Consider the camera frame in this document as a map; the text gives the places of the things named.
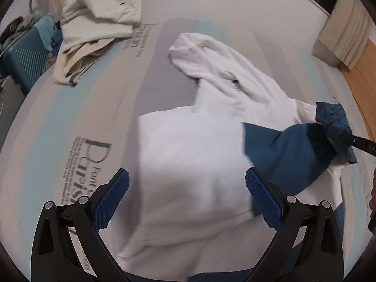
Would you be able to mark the white and blue hooded jacket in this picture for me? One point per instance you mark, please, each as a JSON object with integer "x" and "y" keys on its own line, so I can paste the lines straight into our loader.
{"x": 205, "y": 141}

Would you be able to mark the cream garment pile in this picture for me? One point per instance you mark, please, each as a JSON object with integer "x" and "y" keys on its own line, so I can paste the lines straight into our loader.
{"x": 94, "y": 20}

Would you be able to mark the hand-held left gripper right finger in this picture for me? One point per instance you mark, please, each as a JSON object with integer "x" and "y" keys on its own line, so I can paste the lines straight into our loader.
{"x": 261, "y": 196}

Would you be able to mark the teal ribbed suitcase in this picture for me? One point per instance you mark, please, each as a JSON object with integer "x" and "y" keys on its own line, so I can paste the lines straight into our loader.
{"x": 28, "y": 55}

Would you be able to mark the grey suitcase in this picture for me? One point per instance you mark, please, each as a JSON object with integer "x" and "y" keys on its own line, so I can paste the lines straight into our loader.
{"x": 8, "y": 100}

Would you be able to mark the striped printed bed sheet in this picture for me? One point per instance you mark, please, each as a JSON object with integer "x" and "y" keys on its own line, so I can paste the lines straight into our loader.
{"x": 97, "y": 114}

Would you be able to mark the white pleated curtain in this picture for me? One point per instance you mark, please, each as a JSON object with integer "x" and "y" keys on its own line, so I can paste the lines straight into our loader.
{"x": 343, "y": 32}

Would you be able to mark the dark clothes heap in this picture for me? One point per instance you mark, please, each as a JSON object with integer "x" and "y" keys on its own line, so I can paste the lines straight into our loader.
{"x": 17, "y": 26}

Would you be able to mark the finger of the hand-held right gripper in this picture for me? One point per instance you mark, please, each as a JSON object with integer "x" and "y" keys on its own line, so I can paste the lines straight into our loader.
{"x": 354, "y": 141}

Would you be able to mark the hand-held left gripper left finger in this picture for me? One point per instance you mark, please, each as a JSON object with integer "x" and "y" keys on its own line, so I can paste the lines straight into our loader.
{"x": 113, "y": 198}

